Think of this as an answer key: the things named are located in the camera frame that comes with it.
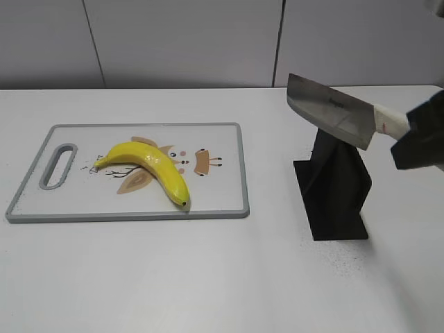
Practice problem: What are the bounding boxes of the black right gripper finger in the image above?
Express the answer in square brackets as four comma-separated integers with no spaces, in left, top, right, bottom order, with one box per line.
[407,90,444,134]
[391,130,443,171]

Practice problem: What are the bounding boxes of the steel cleaver knife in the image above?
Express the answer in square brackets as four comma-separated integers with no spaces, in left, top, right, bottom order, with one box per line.
[287,74,410,150]

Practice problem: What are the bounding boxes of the yellow plastic banana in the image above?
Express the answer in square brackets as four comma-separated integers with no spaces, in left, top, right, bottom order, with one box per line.
[94,142,190,207]

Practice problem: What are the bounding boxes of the black knife stand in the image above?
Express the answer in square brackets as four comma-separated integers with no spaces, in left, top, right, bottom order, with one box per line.
[293,129,372,241]

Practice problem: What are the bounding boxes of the grey-rimmed white cutting board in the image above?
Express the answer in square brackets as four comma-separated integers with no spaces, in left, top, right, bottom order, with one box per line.
[6,122,250,223]

